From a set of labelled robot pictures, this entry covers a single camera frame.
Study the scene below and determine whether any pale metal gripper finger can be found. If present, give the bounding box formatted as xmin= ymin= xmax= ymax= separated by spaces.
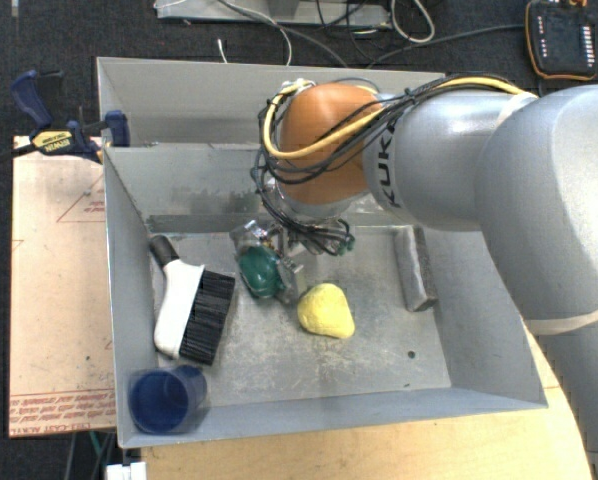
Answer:
xmin=276 ymin=258 xmax=309 ymax=306
xmin=229 ymin=219 xmax=270 ymax=255

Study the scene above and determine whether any dark green toy vegetable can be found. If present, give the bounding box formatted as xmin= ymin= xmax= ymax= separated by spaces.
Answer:
xmin=237 ymin=245 xmax=286 ymax=300

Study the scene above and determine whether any yellow toy lemon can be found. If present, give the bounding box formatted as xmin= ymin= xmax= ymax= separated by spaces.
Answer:
xmin=296 ymin=282 xmax=356 ymax=340

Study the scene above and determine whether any grey metal bin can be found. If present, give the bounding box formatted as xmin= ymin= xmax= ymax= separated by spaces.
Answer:
xmin=96 ymin=56 xmax=549 ymax=450

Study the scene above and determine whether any white brush with black bristles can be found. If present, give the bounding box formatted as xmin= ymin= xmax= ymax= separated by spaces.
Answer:
xmin=148 ymin=234 xmax=237 ymax=367

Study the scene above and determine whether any grey flat block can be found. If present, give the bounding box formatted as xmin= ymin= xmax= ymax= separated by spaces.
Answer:
xmin=392 ymin=226 xmax=439 ymax=313

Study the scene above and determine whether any blue plastic cup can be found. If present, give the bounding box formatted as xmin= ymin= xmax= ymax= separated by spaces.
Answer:
xmin=127 ymin=364 xmax=209 ymax=435

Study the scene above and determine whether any brown cardboard board, red print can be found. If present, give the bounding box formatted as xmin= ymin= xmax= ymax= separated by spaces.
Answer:
xmin=8 ymin=135 xmax=118 ymax=439

